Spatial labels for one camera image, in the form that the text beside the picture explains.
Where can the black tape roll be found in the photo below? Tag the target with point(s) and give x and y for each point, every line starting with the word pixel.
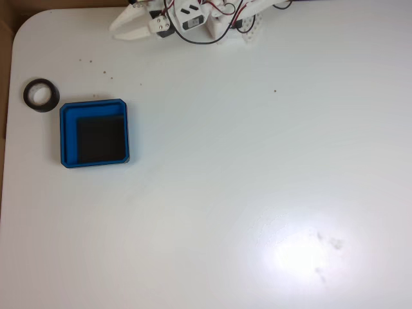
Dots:
pixel 53 98

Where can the blue square box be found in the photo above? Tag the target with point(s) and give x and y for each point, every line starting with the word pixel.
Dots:
pixel 69 135

